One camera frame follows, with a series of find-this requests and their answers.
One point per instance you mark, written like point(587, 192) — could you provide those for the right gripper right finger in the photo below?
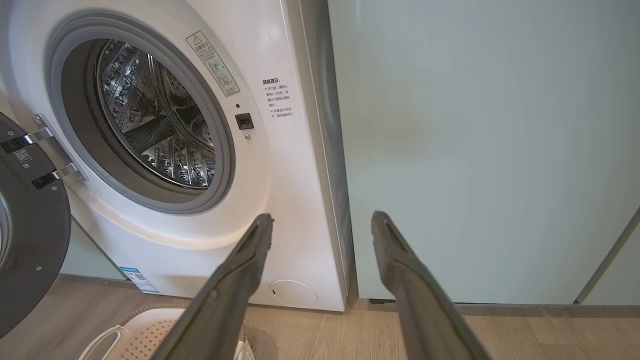
point(420, 310)

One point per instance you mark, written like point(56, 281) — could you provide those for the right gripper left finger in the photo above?
point(220, 305)

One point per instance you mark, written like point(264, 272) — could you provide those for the dark grey washer door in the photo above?
point(35, 240)

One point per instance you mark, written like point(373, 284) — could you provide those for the white washing machine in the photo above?
point(280, 200)

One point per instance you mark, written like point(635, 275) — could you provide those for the grey rubber door gasket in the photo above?
point(222, 150)

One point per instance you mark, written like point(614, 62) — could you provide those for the stainless steel washing machine drum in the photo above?
point(150, 115)

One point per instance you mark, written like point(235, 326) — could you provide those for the chrome door hinge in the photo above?
point(62, 150)

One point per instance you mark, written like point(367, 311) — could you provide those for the grey warning label sticker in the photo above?
point(212, 62)

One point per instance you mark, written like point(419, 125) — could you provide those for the round drain filter cover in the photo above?
point(293, 293)

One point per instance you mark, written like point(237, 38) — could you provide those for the cream perforated laundry basket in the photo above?
point(145, 335)

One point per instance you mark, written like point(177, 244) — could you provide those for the blue energy label sticker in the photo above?
point(139, 280)

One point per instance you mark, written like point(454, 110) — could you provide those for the dark grey cabinet plinth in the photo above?
point(550, 309)

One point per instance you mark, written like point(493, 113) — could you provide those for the pale green lower drawer front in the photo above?
point(90, 255)

